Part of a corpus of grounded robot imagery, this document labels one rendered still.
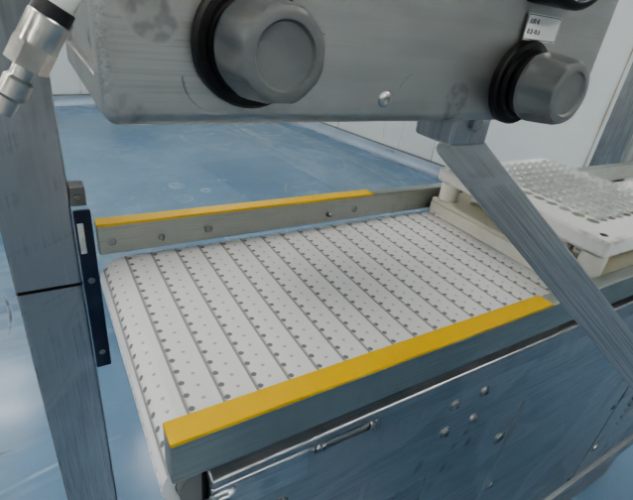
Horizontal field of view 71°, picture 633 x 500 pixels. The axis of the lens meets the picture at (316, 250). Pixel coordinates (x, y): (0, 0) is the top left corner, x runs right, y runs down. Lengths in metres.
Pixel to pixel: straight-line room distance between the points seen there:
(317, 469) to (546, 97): 0.29
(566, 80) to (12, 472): 1.47
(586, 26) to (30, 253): 0.47
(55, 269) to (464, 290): 0.42
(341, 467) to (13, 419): 1.35
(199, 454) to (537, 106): 0.24
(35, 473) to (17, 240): 1.05
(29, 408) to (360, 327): 1.36
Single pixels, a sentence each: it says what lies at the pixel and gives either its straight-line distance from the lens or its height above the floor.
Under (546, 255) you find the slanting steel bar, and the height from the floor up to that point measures 1.02.
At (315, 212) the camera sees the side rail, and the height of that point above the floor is 0.92.
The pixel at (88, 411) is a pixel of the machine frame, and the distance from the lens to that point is 0.64.
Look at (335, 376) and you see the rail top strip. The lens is 0.30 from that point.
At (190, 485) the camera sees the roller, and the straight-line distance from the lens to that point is 0.32.
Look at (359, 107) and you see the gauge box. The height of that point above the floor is 1.12.
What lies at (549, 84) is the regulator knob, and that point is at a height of 1.13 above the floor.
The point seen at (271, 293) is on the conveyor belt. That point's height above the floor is 0.90.
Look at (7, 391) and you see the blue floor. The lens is 1.73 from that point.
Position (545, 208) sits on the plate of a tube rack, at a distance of 0.59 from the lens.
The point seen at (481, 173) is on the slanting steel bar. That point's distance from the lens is 0.28.
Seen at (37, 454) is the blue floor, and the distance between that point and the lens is 1.53.
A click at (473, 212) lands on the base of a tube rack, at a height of 0.93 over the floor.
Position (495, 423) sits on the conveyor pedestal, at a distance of 0.71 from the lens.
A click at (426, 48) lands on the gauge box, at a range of 0.18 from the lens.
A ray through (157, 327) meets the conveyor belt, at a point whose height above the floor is 0.90.
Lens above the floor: 1.14
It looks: 28 degrees down
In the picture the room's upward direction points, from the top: 8 degrees clockwise
